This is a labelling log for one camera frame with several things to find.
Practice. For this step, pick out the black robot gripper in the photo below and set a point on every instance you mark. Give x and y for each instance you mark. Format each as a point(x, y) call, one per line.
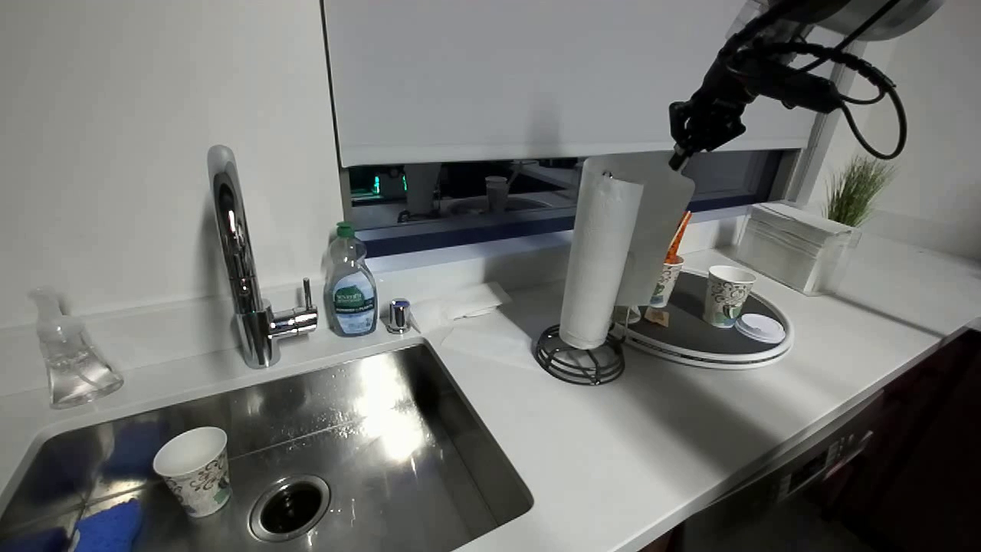
point(714, 114)

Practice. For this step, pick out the torn paper towel sheet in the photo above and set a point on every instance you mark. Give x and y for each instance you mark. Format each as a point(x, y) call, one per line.
point(663, 202)

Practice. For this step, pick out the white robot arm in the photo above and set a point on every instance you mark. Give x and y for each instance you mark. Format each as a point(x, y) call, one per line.
point(777, 57)

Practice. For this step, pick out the white paper towel roll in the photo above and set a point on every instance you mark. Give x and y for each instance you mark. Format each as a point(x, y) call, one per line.
point(606, 221)

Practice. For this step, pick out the paper cup with sticks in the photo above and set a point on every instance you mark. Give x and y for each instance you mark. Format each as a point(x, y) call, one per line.
point(668, 283)

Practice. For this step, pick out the white rectangular planter box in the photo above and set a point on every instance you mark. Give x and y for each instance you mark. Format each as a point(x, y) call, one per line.
point(793, 245)

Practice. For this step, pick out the printed paper coffee cup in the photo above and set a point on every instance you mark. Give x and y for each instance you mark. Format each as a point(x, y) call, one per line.
point(725, 297)

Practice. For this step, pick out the green potted plant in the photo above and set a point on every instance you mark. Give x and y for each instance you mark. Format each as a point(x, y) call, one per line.
point(856, 192)

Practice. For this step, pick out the white plastic cup lid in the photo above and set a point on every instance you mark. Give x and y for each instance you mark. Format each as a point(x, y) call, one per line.
point(765, 329)

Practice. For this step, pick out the round black white tray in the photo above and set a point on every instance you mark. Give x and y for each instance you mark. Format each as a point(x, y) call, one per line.
point(680, 331)

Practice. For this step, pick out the white roller window blind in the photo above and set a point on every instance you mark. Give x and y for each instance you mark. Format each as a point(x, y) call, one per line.
point(445, 80)

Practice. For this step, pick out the folded white cloth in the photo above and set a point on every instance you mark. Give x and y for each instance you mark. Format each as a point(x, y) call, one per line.
point(458, 304)

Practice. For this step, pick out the small chrome sink plug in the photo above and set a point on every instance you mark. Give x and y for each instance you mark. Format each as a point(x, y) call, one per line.
point(398, 318)

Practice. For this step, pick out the green dish soap bottle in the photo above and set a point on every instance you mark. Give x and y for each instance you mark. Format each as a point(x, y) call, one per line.
point(351, 291)

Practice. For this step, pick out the stainless steel sink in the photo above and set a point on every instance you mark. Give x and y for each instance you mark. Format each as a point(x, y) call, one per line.
point(375, 456)

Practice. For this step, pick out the chrome kitchen faucet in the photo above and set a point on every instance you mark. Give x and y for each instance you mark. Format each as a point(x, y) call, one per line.
point(255, 325)

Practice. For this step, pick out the paper cup in sink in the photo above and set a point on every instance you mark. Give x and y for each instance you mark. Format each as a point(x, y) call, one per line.
point(199, 471)

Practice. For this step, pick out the clear glass flask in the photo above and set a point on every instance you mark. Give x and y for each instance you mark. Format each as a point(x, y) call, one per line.
point(74, 366)

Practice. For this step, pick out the black wire towel holder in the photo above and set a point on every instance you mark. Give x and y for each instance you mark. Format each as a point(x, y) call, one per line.
point(578, 366)

